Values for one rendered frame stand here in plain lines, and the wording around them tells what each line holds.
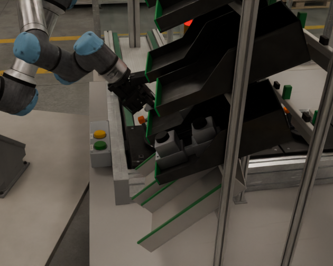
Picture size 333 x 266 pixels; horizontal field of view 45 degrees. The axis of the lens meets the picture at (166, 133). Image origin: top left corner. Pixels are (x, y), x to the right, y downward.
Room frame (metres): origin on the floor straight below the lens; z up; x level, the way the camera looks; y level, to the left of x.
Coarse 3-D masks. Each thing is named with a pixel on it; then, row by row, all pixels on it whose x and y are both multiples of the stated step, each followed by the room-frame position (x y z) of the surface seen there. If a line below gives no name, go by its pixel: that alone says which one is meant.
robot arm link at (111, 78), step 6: (120, 60) 1.09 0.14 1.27; (114, 66) 1.06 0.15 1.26; (120, 66) 1.07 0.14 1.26; (126, 66) 1.09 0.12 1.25; (108, 72) 1.06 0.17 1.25; (114, 72) 1.06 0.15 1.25; (120, 72) 1.07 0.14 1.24; (108, 78) 1.06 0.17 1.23; (114, 78) 1.06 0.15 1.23; (120, 78) 1.07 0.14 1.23
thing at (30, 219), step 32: (0, 128) 1.36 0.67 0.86; (32, 128) 1.37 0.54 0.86; (64, 128) 1.37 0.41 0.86; (32, 160) 1.15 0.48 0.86; (64, 160) 1.15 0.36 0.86; (32, 192) 0.98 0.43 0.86; (64, 192) 0.98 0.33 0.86; (0, 224) 0.84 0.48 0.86; (32, 224) 0.84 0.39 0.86; (64, 224) 0.84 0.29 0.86; (0, 256) 0.72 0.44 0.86; (32, 256) 0.72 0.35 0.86
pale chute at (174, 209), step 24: (216, 168) 0.75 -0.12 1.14; (240, 168) 0.69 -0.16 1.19; (168, 192) 0.76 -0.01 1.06; (192, 192) 0.73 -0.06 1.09; (216, 192) 0.63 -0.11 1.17; (240, 192) 0.63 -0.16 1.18; (168, 216) 0.70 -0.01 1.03; (192, 216) 0.63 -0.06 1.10; (144, 240) 0.63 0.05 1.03; (168, 240) 0.63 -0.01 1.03
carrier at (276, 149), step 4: (272, 148) 1.09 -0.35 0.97; (276, 148) 1.09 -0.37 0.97; (260, 152) 1.07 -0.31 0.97; (264, 152) 1.07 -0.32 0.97; (268, 152) 1.07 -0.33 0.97; (272, 152) 1.07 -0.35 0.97; (276, 152) 1.07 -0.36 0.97; (280, 152) 1.07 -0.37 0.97; (252, 156) 1.05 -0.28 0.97; (256, 156) 1.05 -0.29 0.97; (260, 156) 1.05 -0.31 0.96; (264, 156) 1.05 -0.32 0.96; (268, 156) 1.06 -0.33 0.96; (272, 156) 1.06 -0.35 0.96
